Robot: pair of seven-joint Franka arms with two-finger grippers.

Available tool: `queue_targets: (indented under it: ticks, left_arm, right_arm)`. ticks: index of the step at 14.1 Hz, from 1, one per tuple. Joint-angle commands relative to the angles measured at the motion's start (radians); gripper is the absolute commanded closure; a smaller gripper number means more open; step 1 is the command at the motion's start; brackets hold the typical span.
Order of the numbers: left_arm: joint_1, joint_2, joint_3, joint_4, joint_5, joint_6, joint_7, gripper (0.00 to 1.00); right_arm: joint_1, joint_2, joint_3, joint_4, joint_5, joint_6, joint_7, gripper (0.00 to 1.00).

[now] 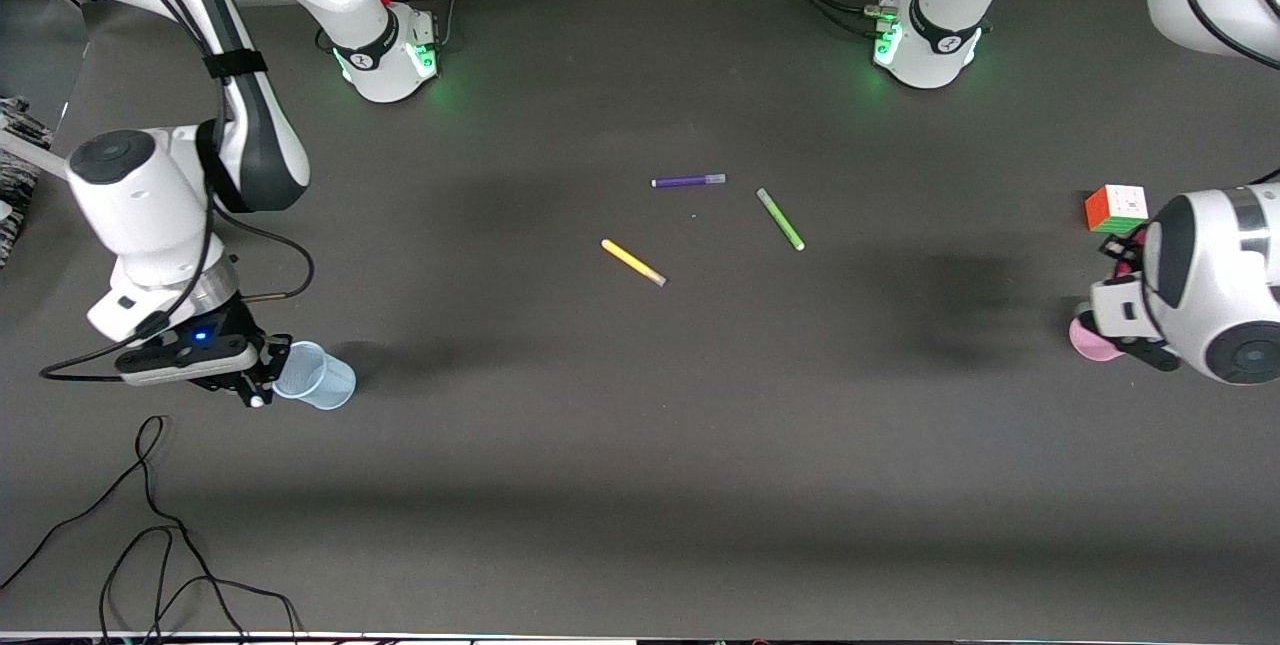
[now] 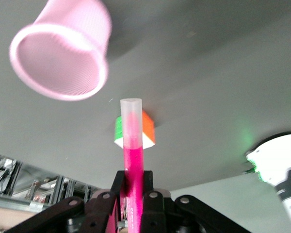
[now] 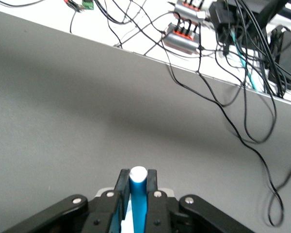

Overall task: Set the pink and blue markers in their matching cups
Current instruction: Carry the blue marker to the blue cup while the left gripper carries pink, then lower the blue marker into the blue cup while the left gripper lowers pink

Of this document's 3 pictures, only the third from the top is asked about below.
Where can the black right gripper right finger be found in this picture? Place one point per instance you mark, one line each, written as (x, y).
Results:
(160, 213)

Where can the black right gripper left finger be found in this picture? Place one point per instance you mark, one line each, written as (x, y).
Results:
(104, 213)

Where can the blue marker with clear cap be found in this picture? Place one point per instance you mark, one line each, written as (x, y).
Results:
(138, 194)

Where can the gray table mat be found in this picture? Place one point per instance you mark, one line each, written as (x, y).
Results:
(75, 109)

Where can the gray USB hub orange ports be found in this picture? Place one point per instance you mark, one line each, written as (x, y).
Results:
(190, 11)
(182, 40)

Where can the black power brick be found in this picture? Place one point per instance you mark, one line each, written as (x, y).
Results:
(289, 55)

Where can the green circuit board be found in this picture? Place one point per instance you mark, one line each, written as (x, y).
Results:
(88, 4)

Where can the black electronics box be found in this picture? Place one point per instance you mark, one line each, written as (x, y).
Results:
(247, 17)

